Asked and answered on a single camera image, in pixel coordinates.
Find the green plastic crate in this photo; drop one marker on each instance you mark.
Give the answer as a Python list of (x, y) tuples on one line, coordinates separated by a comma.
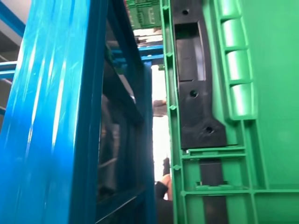
[(144, 14), (275, 92)]

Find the black plastic panel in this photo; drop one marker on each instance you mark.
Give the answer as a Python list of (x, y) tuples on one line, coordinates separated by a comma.
[(193, 108)]

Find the blue metal shelf rack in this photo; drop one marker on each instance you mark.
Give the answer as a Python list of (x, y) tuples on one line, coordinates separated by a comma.
[(47, 123)]

